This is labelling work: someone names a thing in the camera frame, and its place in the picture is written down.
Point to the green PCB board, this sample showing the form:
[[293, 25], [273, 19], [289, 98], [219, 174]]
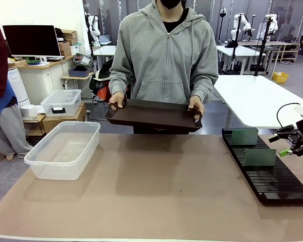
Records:
[[260, 157], [244, 137]]

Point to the dark brown serving tray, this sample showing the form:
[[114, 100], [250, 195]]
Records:
[[154, 118]]

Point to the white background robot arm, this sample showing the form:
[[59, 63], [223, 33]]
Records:
[[274, 25], [234, 31], [96, 27]]

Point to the person's left forearm grey sleeve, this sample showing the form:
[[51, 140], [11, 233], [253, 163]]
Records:
[[204, 85]]

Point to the person's right forearm grey sleeve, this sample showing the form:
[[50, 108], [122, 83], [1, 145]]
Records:
[[118, 80]]

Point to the person's left hand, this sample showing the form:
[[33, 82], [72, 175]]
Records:
[[197, 103]]

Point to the person's right hand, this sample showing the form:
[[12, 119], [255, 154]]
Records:
[[120, 98]]

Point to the black slotted PCB rack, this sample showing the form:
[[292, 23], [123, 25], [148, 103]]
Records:
[[267, 176]]

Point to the large white table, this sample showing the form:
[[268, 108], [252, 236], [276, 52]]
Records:
[[262, 100]]

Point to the yellow plastic basket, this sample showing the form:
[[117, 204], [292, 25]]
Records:
[[280, 77]]

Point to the wooden shelf unit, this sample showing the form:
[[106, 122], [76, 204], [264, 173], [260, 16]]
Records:
[[290, 53]]

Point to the white background table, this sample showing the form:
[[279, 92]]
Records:
[[242, 51]]

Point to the black light stand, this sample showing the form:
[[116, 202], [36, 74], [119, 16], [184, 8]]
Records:
[[222, 12]]

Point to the person in grey hoodie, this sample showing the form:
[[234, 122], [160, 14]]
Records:
[[164, 55]]

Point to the orange cloth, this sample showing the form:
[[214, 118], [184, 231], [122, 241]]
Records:
[[103, 94]]

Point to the black chair with clothes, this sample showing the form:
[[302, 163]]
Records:
[[103, 73]]

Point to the white background desk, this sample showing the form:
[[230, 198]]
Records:
[[106, 50]]

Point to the grey laptop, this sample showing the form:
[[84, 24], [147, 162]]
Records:
[[105, 39]]

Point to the large brown cardboard box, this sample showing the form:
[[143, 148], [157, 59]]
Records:
[[70, 121]]

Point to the grey packaged tray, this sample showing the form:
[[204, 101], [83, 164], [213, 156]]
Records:
[[83, 60]]

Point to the small wooden side table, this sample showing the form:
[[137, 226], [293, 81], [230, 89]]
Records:
[[77, 78]]

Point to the blue grey bin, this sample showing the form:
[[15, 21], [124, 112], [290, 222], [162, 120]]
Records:
[[78, 73]]

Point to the clear plastic box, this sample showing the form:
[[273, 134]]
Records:
[[63, 164]]

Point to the clear lidded storage box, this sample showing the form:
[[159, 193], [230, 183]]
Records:
[[60, 100]]

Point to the white cabinet desk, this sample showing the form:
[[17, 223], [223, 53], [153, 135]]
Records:
[[43, 80]]

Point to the small wooden side shelf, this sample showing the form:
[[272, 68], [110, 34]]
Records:
[[35, 126]]

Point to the white round device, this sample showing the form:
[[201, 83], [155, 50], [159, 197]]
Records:
[[29, 111]]

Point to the green dish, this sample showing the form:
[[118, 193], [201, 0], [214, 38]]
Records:
[[34, 62]]

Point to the black computer monitor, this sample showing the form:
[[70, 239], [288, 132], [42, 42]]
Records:
[[31, 40]]

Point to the white air purifier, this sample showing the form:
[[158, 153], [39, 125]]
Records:
[[17, 85]]

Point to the bystander in grey trousers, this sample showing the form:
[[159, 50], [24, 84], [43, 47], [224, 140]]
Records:
[[0, 63]]

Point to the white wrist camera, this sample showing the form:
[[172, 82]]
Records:
[[301, 110]]

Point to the black camera stand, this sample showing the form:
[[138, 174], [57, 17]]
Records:
[[234, 50], [263, 45]]

